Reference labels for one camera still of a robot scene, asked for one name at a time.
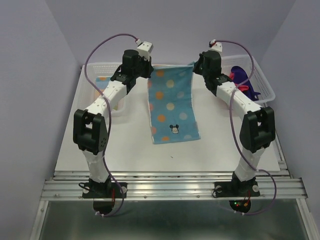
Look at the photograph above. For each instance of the white perforated left basket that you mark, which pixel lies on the white perforated left basket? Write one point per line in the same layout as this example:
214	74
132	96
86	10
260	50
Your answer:
99	73

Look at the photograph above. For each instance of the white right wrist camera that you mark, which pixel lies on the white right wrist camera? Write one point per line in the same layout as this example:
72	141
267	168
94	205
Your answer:
215	46

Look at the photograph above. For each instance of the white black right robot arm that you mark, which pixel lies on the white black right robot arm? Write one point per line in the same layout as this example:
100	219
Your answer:
257	128

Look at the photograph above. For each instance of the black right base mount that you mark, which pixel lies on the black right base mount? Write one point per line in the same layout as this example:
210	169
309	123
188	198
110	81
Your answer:
240	194

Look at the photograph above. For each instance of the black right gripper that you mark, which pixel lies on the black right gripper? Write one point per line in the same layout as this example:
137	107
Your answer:
195	68

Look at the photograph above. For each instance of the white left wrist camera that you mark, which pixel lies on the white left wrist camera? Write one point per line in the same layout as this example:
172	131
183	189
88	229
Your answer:
144	49

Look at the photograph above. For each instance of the aluminium rail frame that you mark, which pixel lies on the aluminium rail frame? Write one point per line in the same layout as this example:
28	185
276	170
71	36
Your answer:
170	185

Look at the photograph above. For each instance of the white perforated right basket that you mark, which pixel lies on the white perforated right basket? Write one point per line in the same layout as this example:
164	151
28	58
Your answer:
258	80

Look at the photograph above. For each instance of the white perforated basket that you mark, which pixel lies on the white perforated basket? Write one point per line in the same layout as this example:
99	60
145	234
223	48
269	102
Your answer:
99	73
258	80

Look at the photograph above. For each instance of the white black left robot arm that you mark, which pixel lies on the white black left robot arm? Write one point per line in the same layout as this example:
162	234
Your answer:
91	126

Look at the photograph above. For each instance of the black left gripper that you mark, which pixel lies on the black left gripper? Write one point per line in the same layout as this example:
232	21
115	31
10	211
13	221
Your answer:
150	69

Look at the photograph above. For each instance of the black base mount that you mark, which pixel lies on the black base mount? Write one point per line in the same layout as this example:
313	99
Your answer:
107	197
240	194

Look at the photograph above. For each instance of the pink towel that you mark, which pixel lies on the pink towel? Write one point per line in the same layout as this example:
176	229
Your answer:
238	77

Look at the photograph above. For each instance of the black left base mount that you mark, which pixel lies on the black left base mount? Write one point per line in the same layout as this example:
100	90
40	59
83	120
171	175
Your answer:
107	197

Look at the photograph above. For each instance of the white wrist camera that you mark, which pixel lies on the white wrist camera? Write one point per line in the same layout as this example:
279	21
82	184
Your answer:
215	46
144	49

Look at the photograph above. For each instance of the blue orange dotted towel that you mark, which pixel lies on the blue orange dotted towel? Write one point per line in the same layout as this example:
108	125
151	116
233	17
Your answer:
170	102

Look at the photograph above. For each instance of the purple towel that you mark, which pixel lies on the purple towel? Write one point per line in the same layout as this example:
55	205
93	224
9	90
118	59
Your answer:
253	95

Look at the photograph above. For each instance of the orange polka dot towel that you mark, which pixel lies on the orange polka dot towel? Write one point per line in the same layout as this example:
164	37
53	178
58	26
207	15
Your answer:
102	82

